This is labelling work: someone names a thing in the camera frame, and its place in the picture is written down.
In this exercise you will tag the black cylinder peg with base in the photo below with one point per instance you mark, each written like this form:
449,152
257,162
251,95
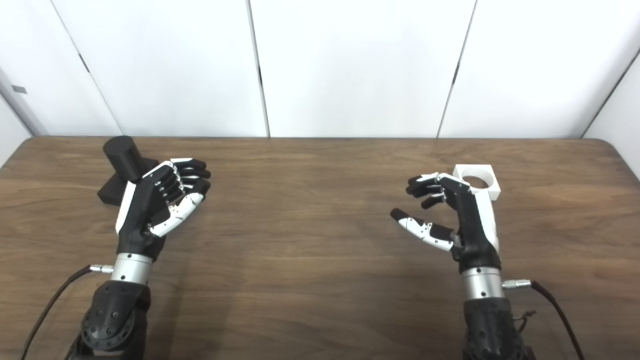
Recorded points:
122,155

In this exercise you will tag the small grey wall tag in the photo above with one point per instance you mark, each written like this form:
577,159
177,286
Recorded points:
19,89

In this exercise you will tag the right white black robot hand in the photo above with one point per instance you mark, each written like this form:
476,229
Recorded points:
472,225

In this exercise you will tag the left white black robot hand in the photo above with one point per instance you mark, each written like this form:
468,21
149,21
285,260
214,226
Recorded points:
140,210

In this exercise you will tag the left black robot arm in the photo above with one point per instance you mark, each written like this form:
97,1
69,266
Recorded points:
112,315

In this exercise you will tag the white square piece with hole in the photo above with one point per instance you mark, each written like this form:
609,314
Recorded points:
495,188

